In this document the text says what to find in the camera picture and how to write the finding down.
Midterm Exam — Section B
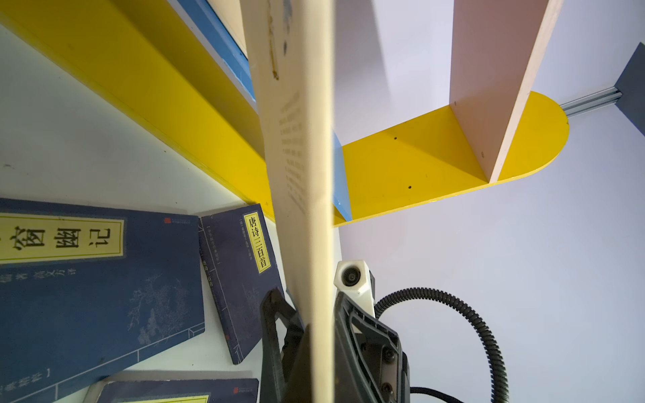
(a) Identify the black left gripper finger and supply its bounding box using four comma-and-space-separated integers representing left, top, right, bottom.
285, 326, 312, 403

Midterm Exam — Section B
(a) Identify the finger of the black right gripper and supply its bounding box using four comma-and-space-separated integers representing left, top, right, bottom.
259, 288, 304, 402
334, 292, 410, 403

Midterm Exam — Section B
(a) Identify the blue-edged beige reading book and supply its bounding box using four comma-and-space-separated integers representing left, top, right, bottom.
241, 1, 334, 402

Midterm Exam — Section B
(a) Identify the green-edged beige reading book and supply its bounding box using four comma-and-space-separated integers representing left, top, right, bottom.
208, 0, 248, 56

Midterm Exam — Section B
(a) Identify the small dark blue poetry book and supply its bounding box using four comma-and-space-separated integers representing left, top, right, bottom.
198, 204, 283, 364

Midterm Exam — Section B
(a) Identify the large dark blue book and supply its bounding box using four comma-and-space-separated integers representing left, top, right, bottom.
1, 198, 205, 402

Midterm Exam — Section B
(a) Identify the yellow blue pink bookshelf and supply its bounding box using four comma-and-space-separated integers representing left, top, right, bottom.
1, 1, 569, 226

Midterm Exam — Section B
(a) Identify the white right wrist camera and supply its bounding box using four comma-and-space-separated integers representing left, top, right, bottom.
334, 260, 376, 317

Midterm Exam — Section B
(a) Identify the black corrugated right cable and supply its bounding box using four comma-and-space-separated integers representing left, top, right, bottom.
374, 287, 511, 403

